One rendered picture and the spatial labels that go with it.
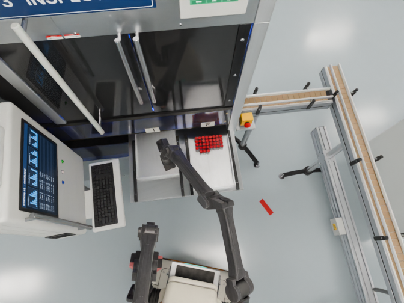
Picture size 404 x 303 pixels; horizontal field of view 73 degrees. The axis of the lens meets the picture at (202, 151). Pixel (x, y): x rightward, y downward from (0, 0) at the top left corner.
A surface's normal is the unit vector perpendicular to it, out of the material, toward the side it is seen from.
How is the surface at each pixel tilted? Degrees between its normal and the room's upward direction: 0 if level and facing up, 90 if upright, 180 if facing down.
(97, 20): 90
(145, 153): 0
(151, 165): 0
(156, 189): 0
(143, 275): 41
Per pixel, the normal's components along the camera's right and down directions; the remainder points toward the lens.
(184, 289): 0.13, -0.87
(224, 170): 0.01, -0.34
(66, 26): 0.12, 0.94
